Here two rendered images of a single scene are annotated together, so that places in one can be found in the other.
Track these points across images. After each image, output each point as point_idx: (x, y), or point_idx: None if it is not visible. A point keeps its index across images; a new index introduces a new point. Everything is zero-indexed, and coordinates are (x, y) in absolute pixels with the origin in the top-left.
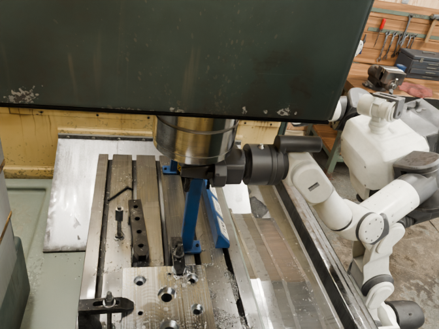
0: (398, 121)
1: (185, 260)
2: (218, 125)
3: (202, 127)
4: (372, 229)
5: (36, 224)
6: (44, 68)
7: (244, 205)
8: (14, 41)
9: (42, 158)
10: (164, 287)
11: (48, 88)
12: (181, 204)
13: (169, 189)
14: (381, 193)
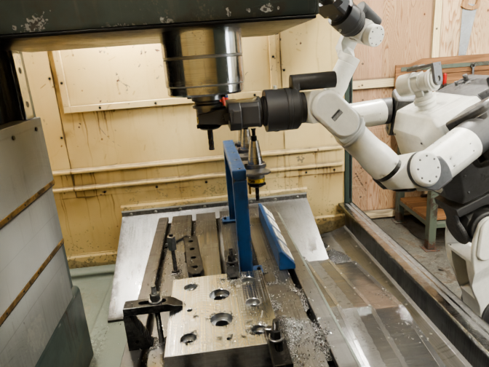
0: (447, 95)
1: None
2: (215, 47)
3: (200, 51)
4: (425, 167)
5: (103, 300)
6: None
7: (320, 253)
8: None
9: (109, 242)
10: (217, 290)
11: (54, 12)
12: None
13: (229, 233)
14: (434, 143)
